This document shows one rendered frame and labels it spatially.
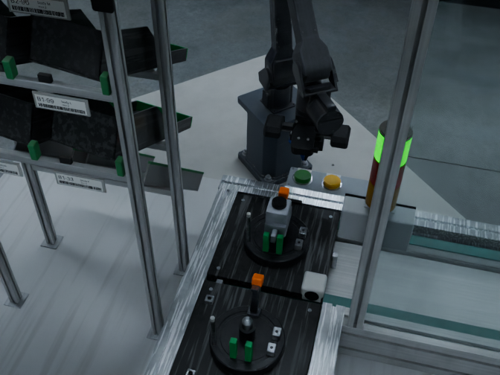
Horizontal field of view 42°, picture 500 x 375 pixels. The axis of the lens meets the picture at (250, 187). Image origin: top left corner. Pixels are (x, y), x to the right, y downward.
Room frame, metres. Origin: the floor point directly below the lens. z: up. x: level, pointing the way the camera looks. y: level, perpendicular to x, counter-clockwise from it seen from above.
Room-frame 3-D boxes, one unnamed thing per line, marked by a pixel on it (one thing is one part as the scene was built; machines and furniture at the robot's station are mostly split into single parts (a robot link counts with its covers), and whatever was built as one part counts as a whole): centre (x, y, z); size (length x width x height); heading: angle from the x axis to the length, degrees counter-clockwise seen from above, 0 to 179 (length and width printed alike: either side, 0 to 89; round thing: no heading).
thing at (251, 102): (1.28, -0.06, 0.96); 0.15 x 0.15 x 0.20; 31
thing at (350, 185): (1.10, -0.19, 0.93); 0.21 x 0.07 x 0.06; 76
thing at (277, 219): (0.90, -0.06, 1.06); 0.08 x 0.04 x 0.07; 167
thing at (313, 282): (0.80, -0.13, 0.97); 0.05 x 0.05 x 0.04; 76
